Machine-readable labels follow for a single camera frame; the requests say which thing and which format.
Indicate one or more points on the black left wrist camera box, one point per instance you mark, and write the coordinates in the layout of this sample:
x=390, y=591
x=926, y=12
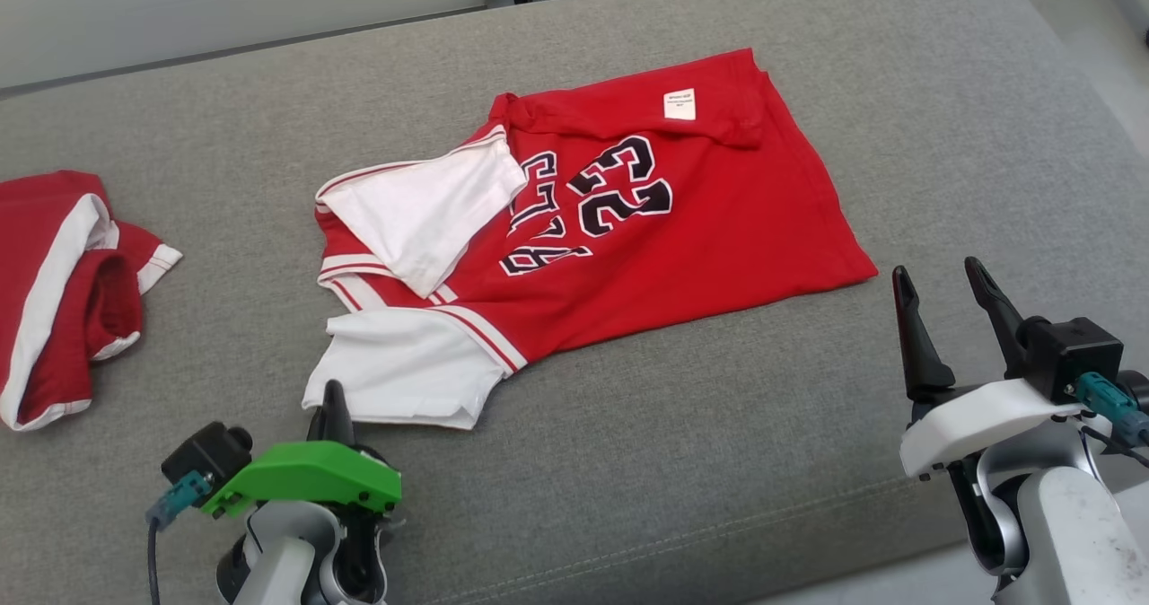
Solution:
x=206, y=452

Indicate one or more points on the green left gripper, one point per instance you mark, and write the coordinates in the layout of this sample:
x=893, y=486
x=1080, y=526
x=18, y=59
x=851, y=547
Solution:
x=305, y=475

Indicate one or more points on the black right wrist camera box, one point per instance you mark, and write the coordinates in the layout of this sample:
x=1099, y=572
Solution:
x=1073, y=354

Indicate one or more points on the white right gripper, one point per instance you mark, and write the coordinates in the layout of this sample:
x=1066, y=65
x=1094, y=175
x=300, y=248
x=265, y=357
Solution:
x=978, y=416

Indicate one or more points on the red Bulls basketball shorts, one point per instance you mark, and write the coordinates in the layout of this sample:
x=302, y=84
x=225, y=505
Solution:
x=36, y=237

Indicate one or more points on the grey wall baseboard rail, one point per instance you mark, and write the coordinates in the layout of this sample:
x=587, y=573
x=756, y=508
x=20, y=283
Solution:
x=242, y=51

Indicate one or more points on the grey sofa cushion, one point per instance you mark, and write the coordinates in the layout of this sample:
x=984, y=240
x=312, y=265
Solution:
x=628, y=461

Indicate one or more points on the red basketball jersey white sleeves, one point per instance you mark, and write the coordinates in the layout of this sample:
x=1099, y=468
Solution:
x=700, y=228

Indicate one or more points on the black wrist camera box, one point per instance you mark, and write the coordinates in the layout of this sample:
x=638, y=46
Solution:
x=1073, y=354
x=206, y=452

